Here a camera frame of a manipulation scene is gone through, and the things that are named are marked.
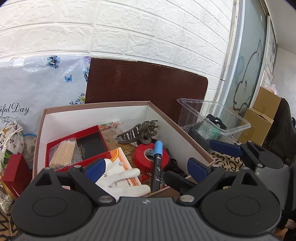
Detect blue cap black marker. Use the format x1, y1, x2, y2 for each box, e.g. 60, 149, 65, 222
151, 141, 163, 192

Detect grey hair claw clip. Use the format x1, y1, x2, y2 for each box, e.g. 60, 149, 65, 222
115, 120, 158, 145

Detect white cotton glove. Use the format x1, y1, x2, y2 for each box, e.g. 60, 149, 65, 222
95, 159, 151, 201

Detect red shallow tray box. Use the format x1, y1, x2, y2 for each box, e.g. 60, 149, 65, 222
45, 125, 111, 171

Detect clear plastic container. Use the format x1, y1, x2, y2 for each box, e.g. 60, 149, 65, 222
177, 98, 251, 144

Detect bag of wooden toothpicks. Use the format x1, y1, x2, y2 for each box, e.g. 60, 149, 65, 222
49, 138, 76, 170

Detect orange white paper box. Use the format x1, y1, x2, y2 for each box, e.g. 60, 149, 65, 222
102, 147, 142, 188

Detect stacked cardboard boxes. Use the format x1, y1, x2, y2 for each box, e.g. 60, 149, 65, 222
238, 87, 281, 146

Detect printed snack packet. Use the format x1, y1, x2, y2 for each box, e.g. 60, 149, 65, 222
98, 121, 149, 183

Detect red electrical tape roll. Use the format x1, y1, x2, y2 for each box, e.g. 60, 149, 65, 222
133, 141, 170, 173

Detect large cardboard box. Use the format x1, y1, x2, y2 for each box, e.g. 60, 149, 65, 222
33, 101, 214, 199

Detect small red box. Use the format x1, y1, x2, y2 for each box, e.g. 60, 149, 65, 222
3, 154, 33, 198

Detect bag of white beads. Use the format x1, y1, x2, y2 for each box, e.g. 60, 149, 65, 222
0, 183, 15, 214

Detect dark brown wooden board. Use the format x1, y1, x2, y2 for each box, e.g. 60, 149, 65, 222
85, 58, 208, 123

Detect floral plastic bag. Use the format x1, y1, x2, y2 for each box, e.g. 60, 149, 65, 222
1, 55, 91, 134

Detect floral drawstring pouch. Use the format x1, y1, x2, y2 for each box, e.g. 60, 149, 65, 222
0, 121, 24, 175

